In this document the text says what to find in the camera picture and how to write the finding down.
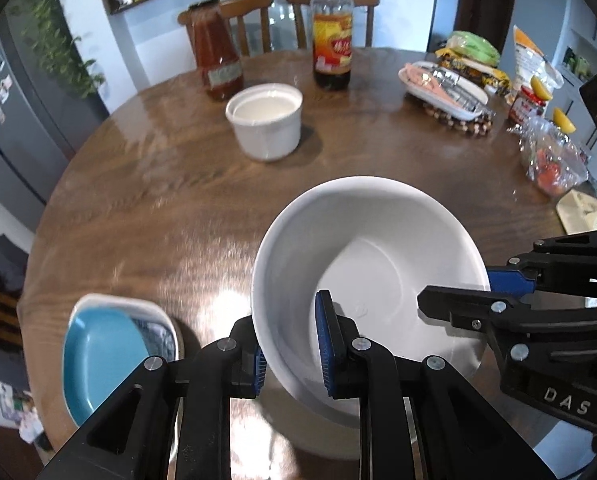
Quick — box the blue plate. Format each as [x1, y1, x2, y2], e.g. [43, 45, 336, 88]
[62, 308, 148, 426]

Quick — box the large white bowl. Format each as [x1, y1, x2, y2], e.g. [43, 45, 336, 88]
[251, 177, 489, 427]

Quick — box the white ramekin cup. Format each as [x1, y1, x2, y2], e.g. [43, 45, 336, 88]
[225, 84, 304, 162]

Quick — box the beige paper packet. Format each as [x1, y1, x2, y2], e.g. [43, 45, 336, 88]
[556, 190, 597, 235]

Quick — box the clear plastic bag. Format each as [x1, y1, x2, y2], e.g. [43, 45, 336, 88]
[508, 116, 589, 198]

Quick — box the red chili sauce jar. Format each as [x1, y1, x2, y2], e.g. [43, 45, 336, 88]
[508, 86, 547, 125]

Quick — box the wooden bead trivet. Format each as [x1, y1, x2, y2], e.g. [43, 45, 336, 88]
[421, 102, 495, 136]

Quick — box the yellow black snack bag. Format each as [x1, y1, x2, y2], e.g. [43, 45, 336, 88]
[434, 48, 511, 96]

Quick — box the white orange paper bag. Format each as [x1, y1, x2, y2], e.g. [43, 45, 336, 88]
[512, 25, 564, 91]

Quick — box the white oval dish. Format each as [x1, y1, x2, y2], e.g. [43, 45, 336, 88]
[399, 61, 492, 122]

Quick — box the grey jacket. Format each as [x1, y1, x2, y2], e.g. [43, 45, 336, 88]
[0, 235, 28, 295]

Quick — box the green snack bag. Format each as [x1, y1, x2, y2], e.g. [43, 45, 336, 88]
[446, 30, 500, 67]

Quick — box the pink silicone utensil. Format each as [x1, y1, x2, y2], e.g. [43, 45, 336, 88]
[404, 63, 456, 104]

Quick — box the grey refrigerator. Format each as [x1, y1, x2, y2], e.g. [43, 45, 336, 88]
[0, 11, 108, 232]

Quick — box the dark vinegar bottle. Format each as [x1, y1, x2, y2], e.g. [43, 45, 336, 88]
[309, 0, 354, 91]

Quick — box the red sauce glass bottle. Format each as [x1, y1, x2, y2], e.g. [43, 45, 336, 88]
[187, 0, 244, 101]

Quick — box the right wooden chair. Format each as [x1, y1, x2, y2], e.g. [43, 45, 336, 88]
[284, 0, 381, 51]

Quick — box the left wooden chair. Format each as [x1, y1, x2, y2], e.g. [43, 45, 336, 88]
[177, 0, 276, 59]

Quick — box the hanging green vine plant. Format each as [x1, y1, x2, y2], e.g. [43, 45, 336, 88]
[7, 0, 106, 99]

